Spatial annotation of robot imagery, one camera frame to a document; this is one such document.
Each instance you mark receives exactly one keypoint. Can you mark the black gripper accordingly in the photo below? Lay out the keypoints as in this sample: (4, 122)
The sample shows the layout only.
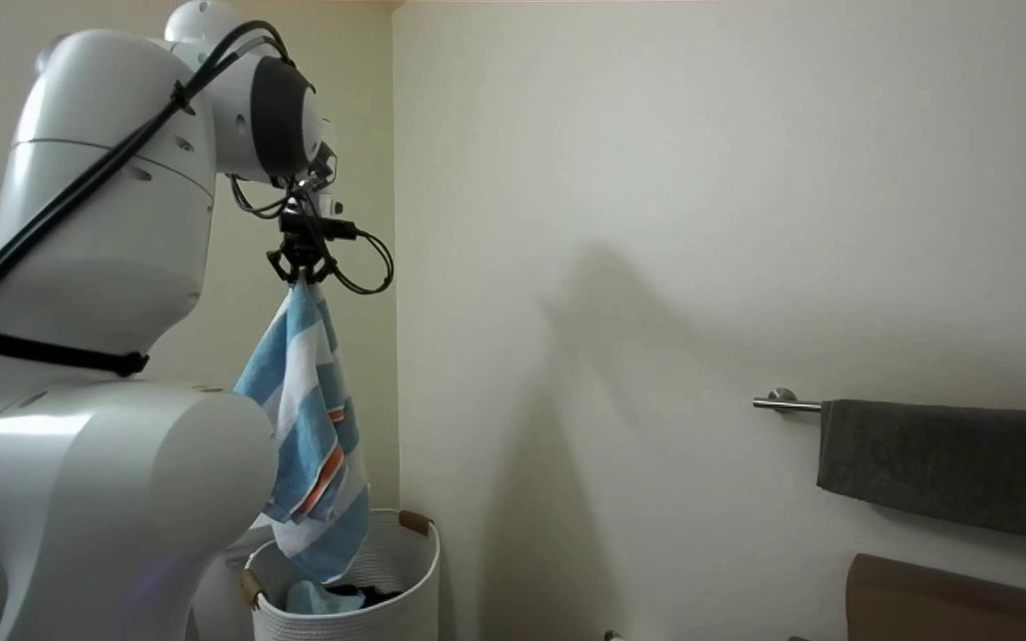
(303, 242)

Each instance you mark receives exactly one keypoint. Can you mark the blue white striped towel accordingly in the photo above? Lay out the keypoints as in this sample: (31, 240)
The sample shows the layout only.
(303, 451)

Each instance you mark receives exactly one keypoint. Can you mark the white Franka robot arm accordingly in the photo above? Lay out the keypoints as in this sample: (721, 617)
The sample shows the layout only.
(96, 475)

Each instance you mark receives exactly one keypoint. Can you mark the dark cloth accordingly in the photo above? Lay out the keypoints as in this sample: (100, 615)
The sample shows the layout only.
(372, 590)

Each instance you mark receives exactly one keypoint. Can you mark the white laundry basket bag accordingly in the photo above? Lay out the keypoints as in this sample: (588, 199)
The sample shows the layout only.
(392, 610)

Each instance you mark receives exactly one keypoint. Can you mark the chrome towel bar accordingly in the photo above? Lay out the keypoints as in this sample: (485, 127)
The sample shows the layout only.
(786, 403)

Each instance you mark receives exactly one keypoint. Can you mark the grey hanging towel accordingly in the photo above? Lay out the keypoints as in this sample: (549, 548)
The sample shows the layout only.
(954, 468)

